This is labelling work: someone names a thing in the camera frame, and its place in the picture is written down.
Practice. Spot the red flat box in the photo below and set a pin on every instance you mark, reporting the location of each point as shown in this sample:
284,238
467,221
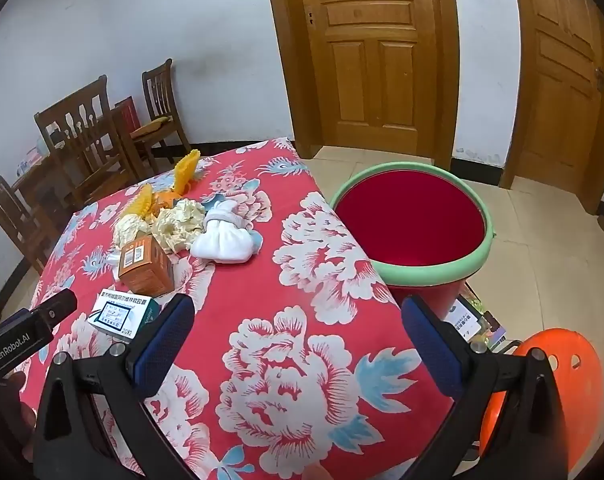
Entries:
127,112

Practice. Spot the wooden panel door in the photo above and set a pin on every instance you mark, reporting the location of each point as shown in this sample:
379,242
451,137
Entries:
557,100
367,60

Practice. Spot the orange plastic stool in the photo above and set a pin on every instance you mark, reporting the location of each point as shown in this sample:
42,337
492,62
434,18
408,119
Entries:
567,395

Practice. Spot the orange snack packet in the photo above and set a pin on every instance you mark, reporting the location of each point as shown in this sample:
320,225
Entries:
164,199

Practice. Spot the red bucket with green rim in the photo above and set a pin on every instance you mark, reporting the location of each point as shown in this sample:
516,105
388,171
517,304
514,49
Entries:
412,220

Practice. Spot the red floral tablecloth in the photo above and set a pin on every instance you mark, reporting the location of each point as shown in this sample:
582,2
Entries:
282,310

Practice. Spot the colourful picture book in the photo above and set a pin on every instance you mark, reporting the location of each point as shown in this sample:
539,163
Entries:
464,320

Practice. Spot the yellow foam fruit net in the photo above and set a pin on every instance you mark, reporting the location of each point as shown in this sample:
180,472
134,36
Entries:
186,172
142,202

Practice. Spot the yellow brown seat cushion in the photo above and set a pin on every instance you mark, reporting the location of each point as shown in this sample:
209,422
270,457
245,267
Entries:
151,126

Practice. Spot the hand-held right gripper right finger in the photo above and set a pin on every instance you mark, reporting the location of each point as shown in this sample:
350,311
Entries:
432,355

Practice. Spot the orange cardboard box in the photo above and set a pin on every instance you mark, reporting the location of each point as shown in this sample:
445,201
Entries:
146,270

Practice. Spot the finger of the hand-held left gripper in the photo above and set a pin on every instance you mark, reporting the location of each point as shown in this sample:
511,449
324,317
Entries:
51,310

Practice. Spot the white plastic bag bundle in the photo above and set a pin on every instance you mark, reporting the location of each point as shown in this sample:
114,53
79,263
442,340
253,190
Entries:
221,245

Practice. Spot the wooden slat-back chair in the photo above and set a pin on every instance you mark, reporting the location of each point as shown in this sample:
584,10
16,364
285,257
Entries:
6,210
156,85
71,120

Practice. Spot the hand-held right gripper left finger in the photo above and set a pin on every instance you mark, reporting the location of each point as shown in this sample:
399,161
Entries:
164,345

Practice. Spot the white green medicine box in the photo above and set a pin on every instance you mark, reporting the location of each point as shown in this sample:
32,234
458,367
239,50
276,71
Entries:
116,315

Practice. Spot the cream paper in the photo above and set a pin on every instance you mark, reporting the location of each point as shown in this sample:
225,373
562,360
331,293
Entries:
131,227
176,225

